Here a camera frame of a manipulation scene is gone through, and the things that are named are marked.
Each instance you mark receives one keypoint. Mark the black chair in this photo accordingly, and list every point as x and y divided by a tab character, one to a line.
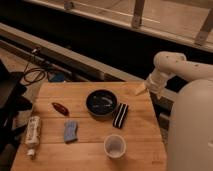
12	102

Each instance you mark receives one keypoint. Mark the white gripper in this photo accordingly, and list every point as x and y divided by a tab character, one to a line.
155	83

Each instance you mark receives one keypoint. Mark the black white striped block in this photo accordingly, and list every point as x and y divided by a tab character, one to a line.
120	115

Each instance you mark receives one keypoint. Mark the dark red pepper toy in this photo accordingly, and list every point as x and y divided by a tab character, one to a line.
60	108

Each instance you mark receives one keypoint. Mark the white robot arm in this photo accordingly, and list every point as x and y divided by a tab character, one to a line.
190	135

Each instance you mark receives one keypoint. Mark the blue box on floor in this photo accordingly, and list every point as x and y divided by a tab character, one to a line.
59	77

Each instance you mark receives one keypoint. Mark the light blue sponge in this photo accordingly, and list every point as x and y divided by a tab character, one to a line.
70	131

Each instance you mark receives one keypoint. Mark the dark ceramic bowl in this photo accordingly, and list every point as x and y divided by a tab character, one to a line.
101	103

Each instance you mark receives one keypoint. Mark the translucent plastic cup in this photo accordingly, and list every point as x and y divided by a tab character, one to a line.
114	146

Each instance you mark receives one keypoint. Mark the white tube with cap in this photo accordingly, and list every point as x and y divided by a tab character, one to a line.
32	138

